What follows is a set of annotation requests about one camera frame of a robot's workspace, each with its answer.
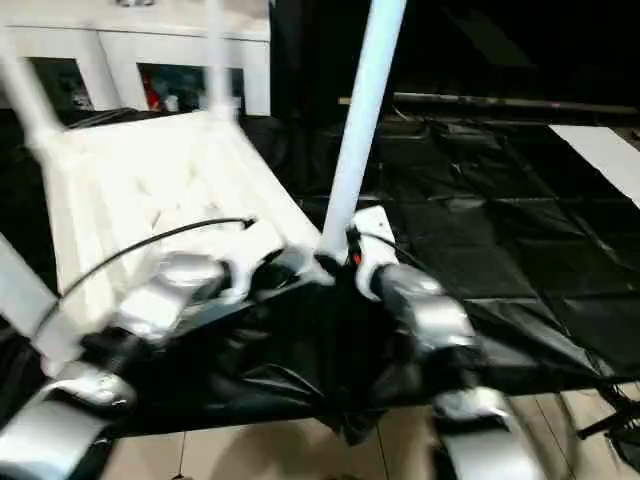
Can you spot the white plastic table top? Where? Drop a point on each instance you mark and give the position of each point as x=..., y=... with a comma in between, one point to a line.
x=150, y=175

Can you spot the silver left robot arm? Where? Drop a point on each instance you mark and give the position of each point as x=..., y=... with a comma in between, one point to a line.
x=165, y=295

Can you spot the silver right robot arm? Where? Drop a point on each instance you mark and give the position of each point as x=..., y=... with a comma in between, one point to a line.
x=430, y=310

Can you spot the black plastic mat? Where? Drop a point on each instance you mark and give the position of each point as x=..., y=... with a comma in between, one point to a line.
x=475, y=240

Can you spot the yellow label sticker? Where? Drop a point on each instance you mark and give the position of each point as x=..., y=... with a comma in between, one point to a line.
x=345, y=100

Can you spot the small white jar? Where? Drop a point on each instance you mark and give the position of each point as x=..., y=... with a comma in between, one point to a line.
x=171, y=103

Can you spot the white paper sheet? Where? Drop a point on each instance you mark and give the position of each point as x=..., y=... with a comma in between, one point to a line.
x=600, y=155

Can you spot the white glass-door cabinet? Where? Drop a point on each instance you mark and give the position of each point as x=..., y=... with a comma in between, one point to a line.
x=125, y=45

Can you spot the black stand foot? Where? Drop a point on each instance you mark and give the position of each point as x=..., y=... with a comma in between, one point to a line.
x=607, y=422

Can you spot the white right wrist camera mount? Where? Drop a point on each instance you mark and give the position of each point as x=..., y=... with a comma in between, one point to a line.
x=377, y=235

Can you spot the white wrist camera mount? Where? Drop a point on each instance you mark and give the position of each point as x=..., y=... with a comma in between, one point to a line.
x=255, y=250
x=377, y=235

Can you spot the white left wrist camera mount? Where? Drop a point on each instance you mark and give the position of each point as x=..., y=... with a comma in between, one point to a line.
x=255, y=250

